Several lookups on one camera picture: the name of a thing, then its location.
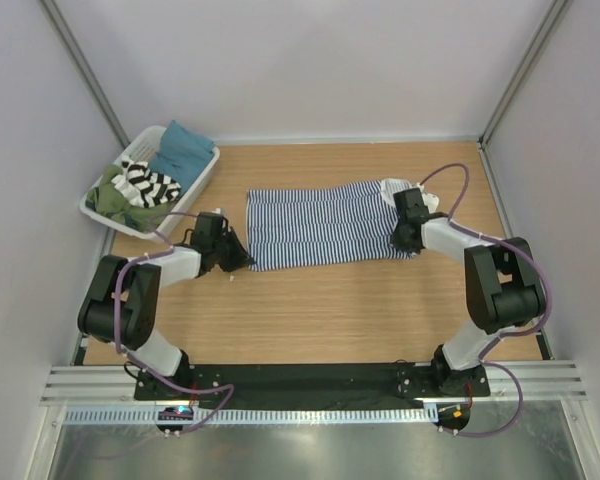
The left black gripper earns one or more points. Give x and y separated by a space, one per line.
241 258

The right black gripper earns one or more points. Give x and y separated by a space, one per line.
398 243

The blue white striped tank top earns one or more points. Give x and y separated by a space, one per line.
291 228

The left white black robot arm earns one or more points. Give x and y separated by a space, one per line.
120 305

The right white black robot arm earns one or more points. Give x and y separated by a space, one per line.
504 291

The teal folded cloth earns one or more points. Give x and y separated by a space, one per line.
182 155

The black white striped garment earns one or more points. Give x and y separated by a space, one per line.
143 187

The olive green garment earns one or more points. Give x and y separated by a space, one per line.
105 200

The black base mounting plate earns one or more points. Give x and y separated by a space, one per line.
293 381

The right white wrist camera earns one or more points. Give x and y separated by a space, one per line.
431 201

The white slotted cable duct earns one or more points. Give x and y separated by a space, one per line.
180 415

